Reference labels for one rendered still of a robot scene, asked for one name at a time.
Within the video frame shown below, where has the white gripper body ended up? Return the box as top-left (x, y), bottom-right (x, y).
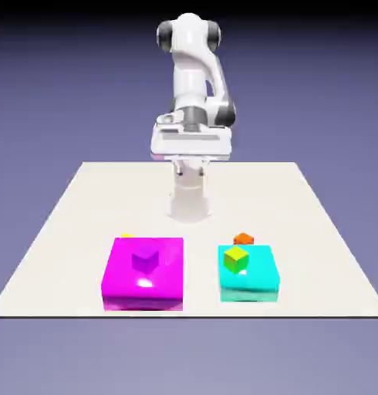
top-left (150, 122), bottom-right (233, 162)

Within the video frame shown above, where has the small orange cube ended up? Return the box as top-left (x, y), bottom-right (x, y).
top-left (232, 232), bottom-right (255, 247)

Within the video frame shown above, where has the small purple cube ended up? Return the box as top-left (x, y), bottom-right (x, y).
top-left (130, 245), bottom-right (160, 275)

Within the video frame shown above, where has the small lime green cube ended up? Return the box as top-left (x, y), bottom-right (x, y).
top-left (223, 245), bottom-right (250, 275)

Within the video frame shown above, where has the large magenta box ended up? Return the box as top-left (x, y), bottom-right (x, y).
top-left (100, 236), bottom-right (184, 312)

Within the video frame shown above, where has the large cyan box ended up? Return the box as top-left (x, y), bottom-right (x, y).
top-left (218, 244), bottom-right (282, 303)

